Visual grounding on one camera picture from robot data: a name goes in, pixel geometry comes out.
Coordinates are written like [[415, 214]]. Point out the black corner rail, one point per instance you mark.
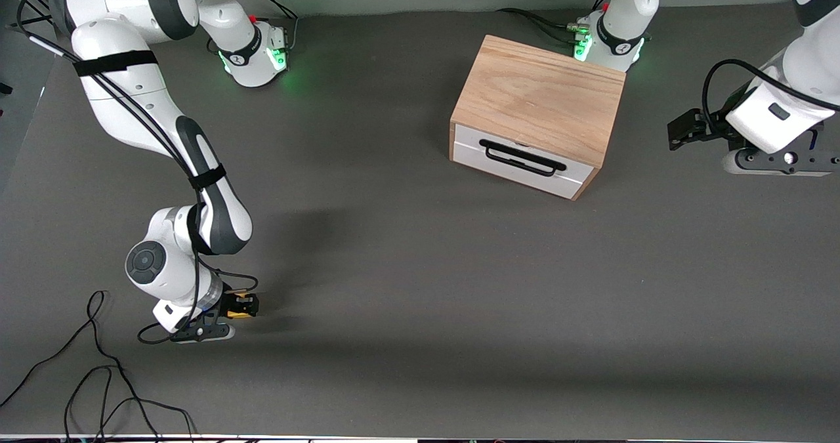
[[33, 3]]

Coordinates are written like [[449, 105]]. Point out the yellow block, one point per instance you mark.
[[240, 314]]

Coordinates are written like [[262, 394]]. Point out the white-fronted wooden drawer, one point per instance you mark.
[[472, 157]]

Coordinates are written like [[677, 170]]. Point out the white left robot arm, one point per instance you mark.
[[623, 10]]

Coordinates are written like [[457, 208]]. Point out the wooden drawer cabinet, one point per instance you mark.
[[538, 95]]

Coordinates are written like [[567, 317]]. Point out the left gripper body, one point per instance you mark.
[[714, 126]]

